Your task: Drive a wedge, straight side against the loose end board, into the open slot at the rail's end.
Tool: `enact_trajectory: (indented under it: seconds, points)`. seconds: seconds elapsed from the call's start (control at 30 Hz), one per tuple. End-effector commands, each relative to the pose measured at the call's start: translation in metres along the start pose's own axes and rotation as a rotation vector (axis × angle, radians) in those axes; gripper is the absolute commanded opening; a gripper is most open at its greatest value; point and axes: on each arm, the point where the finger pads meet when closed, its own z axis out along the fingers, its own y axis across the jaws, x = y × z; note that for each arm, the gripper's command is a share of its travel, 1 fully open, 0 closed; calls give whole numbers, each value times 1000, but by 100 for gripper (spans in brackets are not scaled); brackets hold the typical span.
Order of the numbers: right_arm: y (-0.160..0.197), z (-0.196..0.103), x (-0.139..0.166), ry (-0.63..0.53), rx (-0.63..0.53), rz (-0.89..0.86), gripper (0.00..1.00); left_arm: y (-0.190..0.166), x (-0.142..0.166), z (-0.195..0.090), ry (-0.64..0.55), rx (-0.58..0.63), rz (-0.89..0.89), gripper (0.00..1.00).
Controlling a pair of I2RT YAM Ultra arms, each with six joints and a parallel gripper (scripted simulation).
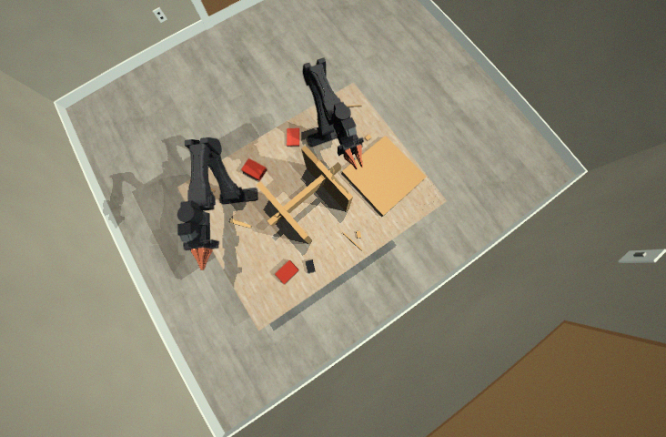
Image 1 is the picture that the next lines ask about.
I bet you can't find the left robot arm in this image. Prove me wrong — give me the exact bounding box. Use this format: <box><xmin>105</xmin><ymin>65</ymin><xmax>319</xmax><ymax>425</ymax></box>
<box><xmin>302</xmin><ymin>57</ymin><xmax>358</xmax><ymax>147</ymax></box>

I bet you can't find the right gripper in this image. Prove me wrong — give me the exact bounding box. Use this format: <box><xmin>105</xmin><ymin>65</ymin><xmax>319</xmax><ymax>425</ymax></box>
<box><xmin>183</xmin><ymin>239</ymin><xmax>219</xmax><ymax>270</ymax></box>

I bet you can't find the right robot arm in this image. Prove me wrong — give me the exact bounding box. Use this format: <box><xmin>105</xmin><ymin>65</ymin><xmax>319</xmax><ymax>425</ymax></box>
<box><xmin>177</xmin><ymin>137</ymin><xmax>258</xmax><ymax>242</ymax></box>

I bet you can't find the tan flat board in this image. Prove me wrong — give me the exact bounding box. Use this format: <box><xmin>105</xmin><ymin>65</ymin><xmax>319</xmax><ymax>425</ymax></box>
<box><xmin>342</xmin><ymin>136</ymin><xmax>426</xmax><ymax>217</ymax></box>

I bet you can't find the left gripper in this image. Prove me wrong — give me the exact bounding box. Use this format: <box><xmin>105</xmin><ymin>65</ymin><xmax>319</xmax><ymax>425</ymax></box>
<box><xmin>338</xmin><ymin>137</ymin><xmax>364</xmax><ymax>169</ymax></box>

